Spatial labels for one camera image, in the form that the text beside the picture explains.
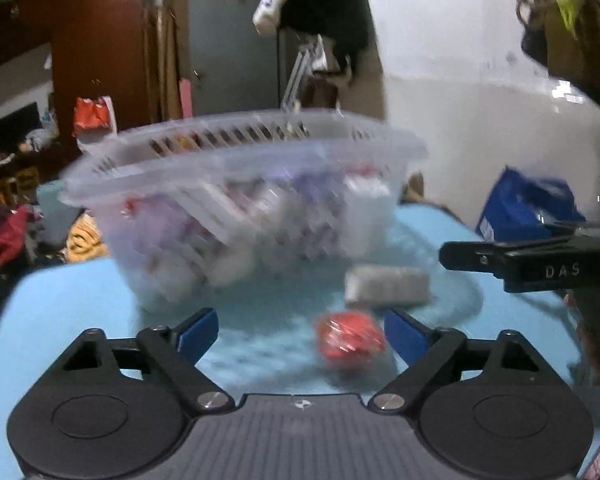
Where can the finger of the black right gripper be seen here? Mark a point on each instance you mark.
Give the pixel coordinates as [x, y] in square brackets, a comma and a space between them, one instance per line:
[569, 259]

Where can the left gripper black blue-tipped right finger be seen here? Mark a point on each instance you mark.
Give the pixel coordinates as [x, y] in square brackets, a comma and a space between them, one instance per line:
[436, 359]

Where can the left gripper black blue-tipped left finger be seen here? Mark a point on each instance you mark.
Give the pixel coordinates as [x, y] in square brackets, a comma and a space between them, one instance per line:
[152, 373]

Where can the red round package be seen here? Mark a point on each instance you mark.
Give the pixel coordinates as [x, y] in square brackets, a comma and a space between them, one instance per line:
[349, 339]

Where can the blue plastic bag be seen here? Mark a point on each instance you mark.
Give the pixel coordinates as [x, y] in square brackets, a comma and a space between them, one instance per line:
[520, 207]

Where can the grey rectangular packet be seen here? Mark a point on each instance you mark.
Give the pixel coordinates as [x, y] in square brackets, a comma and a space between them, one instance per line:
[376, 286]

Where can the light blue table cloth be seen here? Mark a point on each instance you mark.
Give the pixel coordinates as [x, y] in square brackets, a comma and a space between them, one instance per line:
[267, 338]

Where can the yellow orange cloth pile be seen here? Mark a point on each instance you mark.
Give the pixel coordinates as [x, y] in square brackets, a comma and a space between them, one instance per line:
[84, 241]

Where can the translucent plastic basket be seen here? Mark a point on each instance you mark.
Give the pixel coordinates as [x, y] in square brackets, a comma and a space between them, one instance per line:
[212, 201]

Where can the red clothing pile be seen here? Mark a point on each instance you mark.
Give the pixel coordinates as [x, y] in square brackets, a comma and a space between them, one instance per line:
[12, 235]

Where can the red white plastic bag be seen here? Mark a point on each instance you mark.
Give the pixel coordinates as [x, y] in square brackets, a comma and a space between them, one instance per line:
[94, 116]

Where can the grey metal door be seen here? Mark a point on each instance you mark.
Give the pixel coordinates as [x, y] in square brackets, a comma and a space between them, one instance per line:
[232, 67]

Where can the dark red wooden wardrobe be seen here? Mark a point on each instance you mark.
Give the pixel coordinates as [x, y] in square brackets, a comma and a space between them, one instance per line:
[53, 52]

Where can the black hanging garment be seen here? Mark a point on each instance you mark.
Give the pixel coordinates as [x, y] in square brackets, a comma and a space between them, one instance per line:
[346, 22]

